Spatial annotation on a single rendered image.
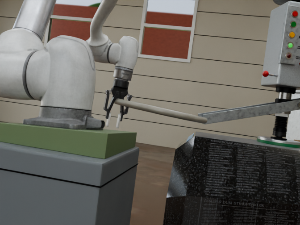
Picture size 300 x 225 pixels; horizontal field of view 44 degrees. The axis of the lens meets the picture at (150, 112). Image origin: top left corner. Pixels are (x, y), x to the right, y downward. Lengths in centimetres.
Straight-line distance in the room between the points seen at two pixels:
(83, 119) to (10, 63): 27
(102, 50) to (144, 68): 640
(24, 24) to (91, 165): 57
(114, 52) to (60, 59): 72
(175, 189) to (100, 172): 79
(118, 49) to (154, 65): 639
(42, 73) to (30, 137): 20
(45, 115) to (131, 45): 78
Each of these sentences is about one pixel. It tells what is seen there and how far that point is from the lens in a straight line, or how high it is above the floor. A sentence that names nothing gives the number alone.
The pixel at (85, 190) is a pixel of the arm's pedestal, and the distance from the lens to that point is 93.
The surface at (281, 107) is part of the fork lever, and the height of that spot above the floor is 102.
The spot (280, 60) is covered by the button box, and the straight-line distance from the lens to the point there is 192.
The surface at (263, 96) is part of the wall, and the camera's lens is 799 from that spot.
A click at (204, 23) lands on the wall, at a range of 817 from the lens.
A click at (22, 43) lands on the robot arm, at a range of 122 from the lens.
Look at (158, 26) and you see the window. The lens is 824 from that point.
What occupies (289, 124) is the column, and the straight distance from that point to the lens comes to 283.
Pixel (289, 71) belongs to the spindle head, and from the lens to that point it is 196.
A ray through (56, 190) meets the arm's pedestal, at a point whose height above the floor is 71.
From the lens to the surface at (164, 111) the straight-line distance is 163.
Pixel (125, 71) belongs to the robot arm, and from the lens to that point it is 176.
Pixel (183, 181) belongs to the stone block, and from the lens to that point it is 165.
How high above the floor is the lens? 96
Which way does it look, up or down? 2 degrees down
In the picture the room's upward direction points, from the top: 7 degrees clockwise
